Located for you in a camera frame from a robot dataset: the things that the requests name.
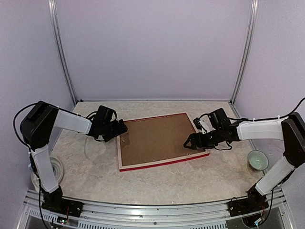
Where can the green ceramic bowl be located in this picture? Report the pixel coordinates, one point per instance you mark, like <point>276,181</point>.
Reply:
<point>257,160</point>

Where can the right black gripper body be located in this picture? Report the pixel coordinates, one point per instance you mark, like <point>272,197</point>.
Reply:
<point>210,142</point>

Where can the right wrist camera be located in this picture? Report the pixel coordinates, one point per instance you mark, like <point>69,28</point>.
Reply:
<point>201,125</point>

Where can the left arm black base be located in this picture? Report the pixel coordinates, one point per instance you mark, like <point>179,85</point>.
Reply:
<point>66,207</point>

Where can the aluminium corner post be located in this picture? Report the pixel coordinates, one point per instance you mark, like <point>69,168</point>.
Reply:
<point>246,50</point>
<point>60,50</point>

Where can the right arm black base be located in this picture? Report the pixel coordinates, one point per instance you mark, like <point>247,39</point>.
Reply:
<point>239,207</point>

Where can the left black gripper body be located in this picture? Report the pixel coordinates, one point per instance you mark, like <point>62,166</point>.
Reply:
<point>109,132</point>

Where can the left aluminium corner post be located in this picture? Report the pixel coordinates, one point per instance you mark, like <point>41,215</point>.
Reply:
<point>60,50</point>

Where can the right aluminium corner post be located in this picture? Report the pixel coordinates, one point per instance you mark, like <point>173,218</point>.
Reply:
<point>246,50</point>

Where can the front aluminium rail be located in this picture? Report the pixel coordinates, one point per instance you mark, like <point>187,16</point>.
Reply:
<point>101,215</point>

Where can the brown backing board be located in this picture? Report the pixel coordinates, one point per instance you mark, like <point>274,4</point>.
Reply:
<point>156,140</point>

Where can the red wooden picture frame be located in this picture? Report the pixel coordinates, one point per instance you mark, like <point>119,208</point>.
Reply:
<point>164,164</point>

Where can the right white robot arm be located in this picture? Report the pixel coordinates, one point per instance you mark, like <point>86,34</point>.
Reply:
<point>285,144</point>

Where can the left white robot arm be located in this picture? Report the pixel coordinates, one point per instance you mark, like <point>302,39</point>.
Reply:
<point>37,126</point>

